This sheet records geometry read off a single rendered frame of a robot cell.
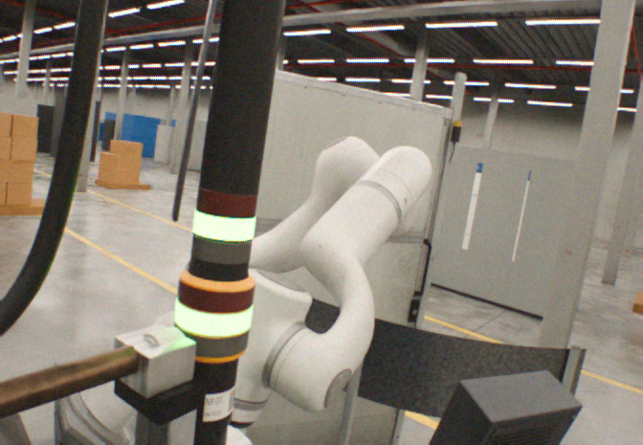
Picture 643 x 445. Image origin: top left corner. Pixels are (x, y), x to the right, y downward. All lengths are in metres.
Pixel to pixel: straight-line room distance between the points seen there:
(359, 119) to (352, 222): 1.71
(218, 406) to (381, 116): 2.13
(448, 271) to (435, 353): 4.57
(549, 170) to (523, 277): 1.39
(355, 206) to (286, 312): 0.19
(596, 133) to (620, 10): 1.07
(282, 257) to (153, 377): 0.69
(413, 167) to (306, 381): 0.37
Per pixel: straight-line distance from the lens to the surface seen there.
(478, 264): 6.51
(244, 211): 0.25
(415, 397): 2.25
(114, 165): 12.63
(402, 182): 0.67
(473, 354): 2.18
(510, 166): 6.36
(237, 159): 0.24
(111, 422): 1.01
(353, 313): 0.51
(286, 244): 0.90
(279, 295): 0.49
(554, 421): 1.07
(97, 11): 0.20
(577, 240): 4.45
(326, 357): 0.48
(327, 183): 0.85
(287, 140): 2.14
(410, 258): 2.55
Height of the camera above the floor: 1.65
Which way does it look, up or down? 6 degrees down
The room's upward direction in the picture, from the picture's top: 9 degrees clockwise
